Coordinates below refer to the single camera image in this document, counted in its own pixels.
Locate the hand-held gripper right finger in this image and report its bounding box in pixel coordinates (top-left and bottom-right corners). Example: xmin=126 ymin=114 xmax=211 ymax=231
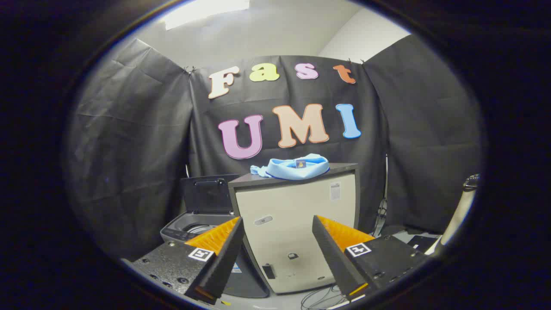
xmin=312 ymin=215 xmax=431 ymax=303

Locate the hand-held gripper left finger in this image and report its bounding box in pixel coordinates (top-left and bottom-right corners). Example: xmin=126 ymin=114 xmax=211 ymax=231
xmin=122 ymin=217 xmax=245 ymax=305

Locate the grey washing machine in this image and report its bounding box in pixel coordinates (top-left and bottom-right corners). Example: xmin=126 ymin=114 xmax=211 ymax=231
xmin=160 ymin=174 xmax=270 ymax=298

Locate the light blue shirt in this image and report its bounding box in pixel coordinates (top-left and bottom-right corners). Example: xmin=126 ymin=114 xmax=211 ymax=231
xmin=251 ymin=153 xmax=331 ymax=180

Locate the beige cabinet with grey top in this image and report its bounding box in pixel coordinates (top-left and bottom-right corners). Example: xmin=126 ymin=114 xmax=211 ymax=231
xmin=228 ymin=163 xmax=361 ymax=295

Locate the dark flat object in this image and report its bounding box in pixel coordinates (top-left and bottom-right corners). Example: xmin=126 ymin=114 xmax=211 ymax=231
xmin=385 ymin=227 xmax=440 ymax=255

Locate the black backdrop cloth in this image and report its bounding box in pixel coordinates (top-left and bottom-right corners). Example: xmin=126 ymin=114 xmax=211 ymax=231
xmin=65 ymin=34 xmax=483 ymax=260

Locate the tangle of thin floor cables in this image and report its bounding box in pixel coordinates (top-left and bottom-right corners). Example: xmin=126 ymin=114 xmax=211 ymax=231
xmin=300 ymin=283 xmax=347 ymax=310

